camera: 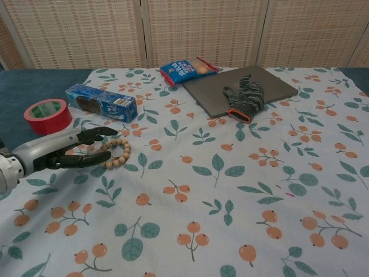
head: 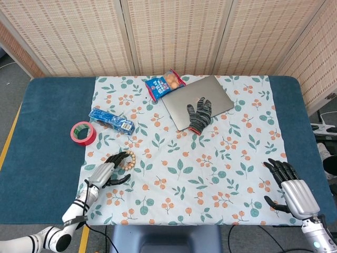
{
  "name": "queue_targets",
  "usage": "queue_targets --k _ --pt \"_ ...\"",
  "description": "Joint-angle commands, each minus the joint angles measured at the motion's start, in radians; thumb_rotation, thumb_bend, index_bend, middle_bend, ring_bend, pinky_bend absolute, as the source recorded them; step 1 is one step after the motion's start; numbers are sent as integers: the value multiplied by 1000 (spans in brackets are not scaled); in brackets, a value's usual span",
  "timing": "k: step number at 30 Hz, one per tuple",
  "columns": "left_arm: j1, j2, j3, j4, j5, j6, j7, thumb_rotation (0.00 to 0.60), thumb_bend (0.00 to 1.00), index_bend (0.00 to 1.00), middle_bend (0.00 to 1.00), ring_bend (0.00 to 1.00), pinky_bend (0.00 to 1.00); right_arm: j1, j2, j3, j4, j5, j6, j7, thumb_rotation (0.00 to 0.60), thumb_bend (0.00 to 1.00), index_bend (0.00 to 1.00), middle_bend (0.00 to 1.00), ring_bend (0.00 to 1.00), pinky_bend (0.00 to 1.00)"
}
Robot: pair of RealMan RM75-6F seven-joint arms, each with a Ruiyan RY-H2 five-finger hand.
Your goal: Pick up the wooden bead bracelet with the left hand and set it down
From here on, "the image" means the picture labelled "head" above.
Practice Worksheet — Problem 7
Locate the grey knit work glove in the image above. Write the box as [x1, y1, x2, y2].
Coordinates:
[186, 96, 213, 136]

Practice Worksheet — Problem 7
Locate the dark blue table cover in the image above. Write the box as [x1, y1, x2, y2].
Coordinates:
[0, 76, 337, 226]

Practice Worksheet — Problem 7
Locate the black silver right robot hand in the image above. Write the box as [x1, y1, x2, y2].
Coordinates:
[263, 158, 321, 221]

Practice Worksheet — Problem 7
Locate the blue snack bag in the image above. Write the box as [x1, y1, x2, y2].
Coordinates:
[144, 69, 187, 102]

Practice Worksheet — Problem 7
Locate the long blue carton box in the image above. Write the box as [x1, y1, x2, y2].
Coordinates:
[88, 107, 136, 137]

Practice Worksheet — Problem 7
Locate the floral patterned cloth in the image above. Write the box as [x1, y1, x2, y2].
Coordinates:
[70, 75, 303, 227]

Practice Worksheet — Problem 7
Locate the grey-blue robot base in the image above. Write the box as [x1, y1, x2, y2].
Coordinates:
[109, 225, 223, 253]

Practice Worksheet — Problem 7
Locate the white chair base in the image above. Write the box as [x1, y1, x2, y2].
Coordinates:
[310, 109, 337, 137]

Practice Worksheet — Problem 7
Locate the black floor cable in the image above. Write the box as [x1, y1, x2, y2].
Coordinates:
[227, 225, 303, 253]

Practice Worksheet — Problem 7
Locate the red tape roll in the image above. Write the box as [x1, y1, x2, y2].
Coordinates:
[70, 121, 97, 147]

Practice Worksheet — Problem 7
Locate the bamboo folding screen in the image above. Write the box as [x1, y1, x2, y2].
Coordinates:
[0, 0, 337, 116]

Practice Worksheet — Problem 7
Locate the silver closed laptop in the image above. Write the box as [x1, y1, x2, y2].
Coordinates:
[161, 75, 235, 132]

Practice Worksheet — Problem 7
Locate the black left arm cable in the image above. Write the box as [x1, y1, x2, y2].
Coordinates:
[78, 179, 117, 253]

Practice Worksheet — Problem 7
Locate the white shoe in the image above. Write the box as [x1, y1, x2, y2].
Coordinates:
[316, 142, 337, 180]

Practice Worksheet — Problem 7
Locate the wooden bead bracelet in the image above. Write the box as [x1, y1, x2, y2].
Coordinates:
[117, 150, 137, 171]

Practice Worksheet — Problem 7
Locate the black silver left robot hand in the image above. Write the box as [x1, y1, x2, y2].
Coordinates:
[88, 151, 132, 189]

